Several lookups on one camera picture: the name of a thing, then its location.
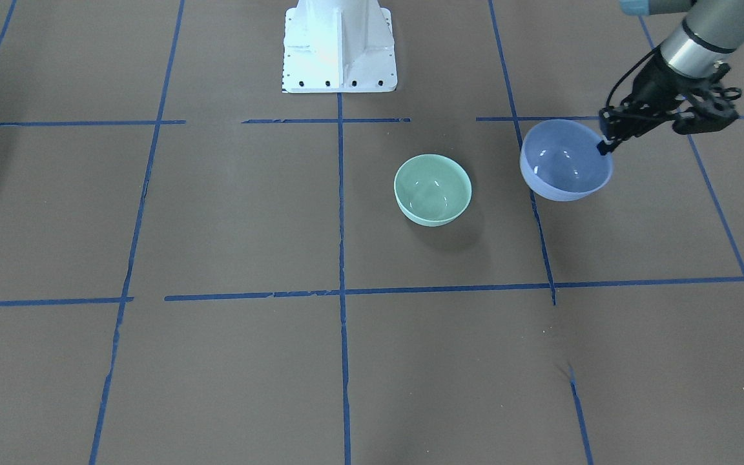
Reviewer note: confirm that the green bowl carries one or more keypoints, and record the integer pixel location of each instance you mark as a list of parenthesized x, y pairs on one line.
[(432, 190)]

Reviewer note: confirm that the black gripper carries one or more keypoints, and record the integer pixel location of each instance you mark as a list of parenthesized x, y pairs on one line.
[(653, 84)]

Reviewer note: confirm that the blue bowl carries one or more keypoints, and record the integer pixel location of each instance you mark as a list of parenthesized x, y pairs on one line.
[(560, 161)]

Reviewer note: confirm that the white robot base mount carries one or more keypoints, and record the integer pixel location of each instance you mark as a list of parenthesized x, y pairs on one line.
[(338, 46)]

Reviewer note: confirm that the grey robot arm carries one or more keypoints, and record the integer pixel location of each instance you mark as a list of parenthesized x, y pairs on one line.
[(710, 31)]

